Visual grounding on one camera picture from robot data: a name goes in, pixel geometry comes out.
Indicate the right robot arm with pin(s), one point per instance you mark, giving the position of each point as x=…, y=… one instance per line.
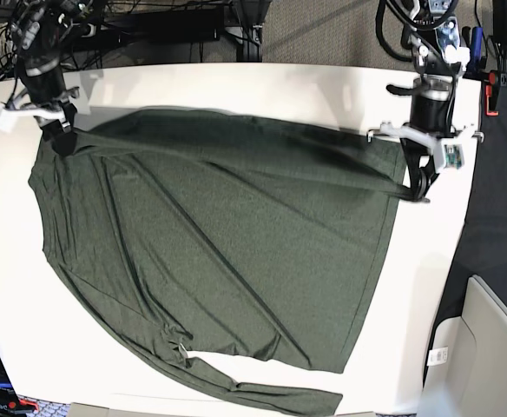
x=35, y=29

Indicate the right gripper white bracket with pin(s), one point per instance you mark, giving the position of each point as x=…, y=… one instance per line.
x=55, y=118

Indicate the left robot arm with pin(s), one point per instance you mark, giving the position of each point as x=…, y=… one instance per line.
x=431, y=38

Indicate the red clamp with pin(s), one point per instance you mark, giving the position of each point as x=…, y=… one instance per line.
x=492, y=86

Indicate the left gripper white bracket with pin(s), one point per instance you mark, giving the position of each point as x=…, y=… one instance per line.
x=425, y=154

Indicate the dark grey mat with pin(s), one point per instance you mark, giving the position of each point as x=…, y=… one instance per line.
x=482, y=247

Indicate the blue handled tool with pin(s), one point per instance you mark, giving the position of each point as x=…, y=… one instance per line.
x=476, y=48

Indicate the green long sleeve shirt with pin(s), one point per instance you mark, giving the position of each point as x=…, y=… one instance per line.
x=184, y=231

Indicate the white plastic bin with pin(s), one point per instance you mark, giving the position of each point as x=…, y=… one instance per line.
x=467, y=365

